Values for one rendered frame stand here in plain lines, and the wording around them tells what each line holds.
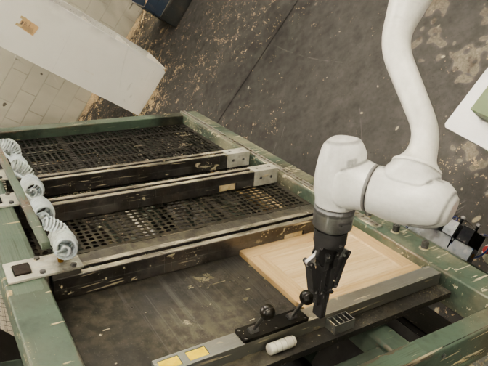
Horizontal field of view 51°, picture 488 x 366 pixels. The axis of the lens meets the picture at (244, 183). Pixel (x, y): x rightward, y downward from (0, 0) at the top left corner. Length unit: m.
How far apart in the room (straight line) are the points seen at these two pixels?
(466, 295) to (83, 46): 4.33
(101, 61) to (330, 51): 2.44
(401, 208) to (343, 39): 2.88
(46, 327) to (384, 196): 0.80
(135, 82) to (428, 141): 4.64
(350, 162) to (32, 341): 0.79
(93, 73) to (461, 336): 4.52
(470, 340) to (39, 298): 1.10
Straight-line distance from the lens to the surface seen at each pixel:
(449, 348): 1.45
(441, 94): 3.16
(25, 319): 1.33
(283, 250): 1.76
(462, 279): 1.74
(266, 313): 1.24
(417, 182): 1.04
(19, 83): 6.82
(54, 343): 1.25
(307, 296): 1.30
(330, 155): 1.07
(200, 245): 1.64
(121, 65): 5.44
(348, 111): 3.48
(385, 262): 1.79
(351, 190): 1.07
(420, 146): 1.09
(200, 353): 1.29
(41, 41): 5.23
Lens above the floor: 2.45
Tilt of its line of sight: 39 degrees down
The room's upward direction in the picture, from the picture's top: 65 degrees counter-clockwise
